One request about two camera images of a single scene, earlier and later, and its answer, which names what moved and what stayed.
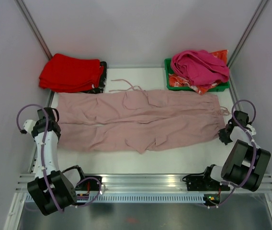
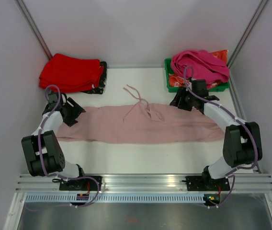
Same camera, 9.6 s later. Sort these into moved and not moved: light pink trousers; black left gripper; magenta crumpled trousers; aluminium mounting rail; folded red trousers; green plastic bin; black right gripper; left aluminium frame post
Moved: black right gripper; light pink trousers; black left gripper
Not moved: magenta crumpled trousers; green plastic bin; left aluminium frame post; folded red trousers; aluminium mounting rail
